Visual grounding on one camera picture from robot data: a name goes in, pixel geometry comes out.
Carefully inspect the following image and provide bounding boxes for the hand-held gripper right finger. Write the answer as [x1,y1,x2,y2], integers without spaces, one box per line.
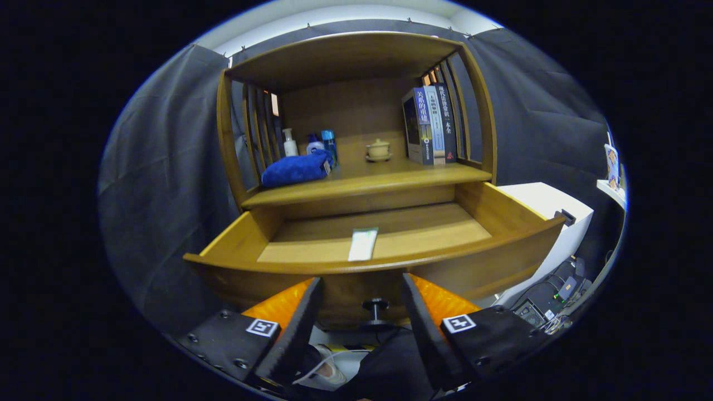
[401,273,550,390]

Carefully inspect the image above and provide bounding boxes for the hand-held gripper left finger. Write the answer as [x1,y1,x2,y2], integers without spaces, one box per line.
[177,277,325,390]

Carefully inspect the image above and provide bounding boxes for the wooden drawer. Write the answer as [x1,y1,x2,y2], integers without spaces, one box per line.
[184,181,567,332]

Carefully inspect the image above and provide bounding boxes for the white green tube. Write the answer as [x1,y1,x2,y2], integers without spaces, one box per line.
[348,227,379,262]

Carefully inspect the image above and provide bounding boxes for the wooden countertop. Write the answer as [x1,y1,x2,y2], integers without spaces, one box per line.
[241,142,494,209]

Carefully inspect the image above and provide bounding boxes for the wooden cabinet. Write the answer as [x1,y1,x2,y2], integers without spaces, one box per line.
[216,31,498,221]

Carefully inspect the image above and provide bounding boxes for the person's dark trousers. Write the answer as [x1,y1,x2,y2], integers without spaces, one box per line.
[356,329,441,400]

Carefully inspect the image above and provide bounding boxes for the person's white shoe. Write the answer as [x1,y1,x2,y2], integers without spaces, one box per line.
[292,344,347,390]

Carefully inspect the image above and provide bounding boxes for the blue towel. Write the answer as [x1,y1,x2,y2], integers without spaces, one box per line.
[261,149,335,188]

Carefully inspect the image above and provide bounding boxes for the teal bottle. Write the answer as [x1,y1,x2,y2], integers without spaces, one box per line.
[321,130,339,168]

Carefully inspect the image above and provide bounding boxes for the blue spine book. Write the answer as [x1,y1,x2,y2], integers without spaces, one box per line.
[402,86,435,166]

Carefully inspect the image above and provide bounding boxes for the white shelf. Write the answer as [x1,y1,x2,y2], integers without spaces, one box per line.
[596,179,627,209]

